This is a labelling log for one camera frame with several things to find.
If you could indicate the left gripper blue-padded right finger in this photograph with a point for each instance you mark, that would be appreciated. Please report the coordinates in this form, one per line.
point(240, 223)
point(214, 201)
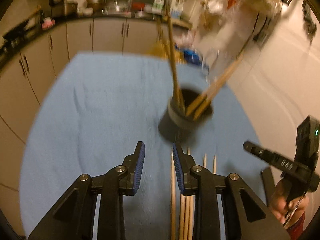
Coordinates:
point(183, 164)

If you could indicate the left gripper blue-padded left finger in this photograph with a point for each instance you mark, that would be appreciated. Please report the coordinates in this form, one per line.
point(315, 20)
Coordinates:
point(134, 166)

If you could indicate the person's right hand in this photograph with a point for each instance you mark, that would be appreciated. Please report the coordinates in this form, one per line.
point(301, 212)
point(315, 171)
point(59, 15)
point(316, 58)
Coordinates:
point(287, 213)

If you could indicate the black utensil holder cup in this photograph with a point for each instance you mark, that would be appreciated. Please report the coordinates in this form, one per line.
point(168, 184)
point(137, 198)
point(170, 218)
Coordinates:
point(178, 126)

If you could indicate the blue towel table cover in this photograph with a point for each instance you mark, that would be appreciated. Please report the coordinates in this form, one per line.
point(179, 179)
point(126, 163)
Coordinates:
point(100, 106)

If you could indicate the blue plastic bag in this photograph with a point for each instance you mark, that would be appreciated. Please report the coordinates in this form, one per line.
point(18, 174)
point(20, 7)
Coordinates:
point(192, 57)

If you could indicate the yellow plastic bag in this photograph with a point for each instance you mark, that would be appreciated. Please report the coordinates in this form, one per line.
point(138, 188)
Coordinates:
point(162, 50)

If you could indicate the hanging plastic bags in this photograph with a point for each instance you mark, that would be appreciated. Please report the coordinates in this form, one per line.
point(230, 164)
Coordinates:
point(210, 15)

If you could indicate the green detergent bottle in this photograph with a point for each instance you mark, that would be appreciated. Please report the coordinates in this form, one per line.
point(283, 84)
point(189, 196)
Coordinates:
point(157, 6)

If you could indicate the red bowl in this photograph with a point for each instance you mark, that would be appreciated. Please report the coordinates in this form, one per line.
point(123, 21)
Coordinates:
point(137, 6)

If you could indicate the rice cooker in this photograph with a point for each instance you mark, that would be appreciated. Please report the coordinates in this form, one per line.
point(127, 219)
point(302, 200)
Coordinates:
point(61, 8)

